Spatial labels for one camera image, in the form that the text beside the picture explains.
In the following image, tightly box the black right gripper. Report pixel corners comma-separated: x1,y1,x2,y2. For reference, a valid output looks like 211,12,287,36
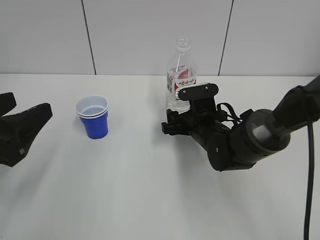
161,108,225,140

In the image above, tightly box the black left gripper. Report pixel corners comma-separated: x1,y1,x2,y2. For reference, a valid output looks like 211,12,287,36
0,92,53,167

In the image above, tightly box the clear Wahaha water bottle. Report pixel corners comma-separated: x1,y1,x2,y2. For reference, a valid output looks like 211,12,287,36
166,36,197,114

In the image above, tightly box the blue paper cup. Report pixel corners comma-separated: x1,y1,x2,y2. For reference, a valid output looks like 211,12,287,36
75,95,109,140

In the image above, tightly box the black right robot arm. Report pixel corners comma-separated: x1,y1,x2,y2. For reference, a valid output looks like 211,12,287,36
161,78,320,172

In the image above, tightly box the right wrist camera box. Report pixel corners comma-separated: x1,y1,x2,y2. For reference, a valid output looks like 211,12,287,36
172,82,219,113

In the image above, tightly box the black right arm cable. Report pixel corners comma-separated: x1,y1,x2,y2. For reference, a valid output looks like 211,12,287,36
216,102,320,240

